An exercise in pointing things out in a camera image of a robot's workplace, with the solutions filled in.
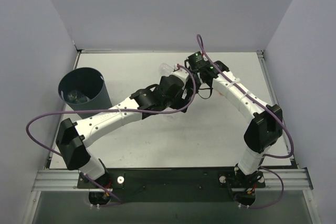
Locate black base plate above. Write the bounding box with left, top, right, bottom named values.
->
left=77, top=167, right=266, bottom=204

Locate clear crushed plastic bottle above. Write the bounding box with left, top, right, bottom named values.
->
left=64, top=90, right=91, bottom=104

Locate aluminium frame rail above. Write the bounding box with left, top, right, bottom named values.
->
left=32, top=169, right=79, bottom=191

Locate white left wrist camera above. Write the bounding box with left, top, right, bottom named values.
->
left=171, top=63, right=189, bottom=85

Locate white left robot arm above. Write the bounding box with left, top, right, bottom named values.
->
left=56, top=73, right=196, bottom=188

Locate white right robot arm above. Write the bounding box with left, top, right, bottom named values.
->
left=184, top=52, right=282, bottom=176

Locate blue label water bottle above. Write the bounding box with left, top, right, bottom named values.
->
left=159, top=63, right=174, bottom=77

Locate dark round garbage bin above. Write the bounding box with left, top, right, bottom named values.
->
left=58, top=67, right=112, bottom=119

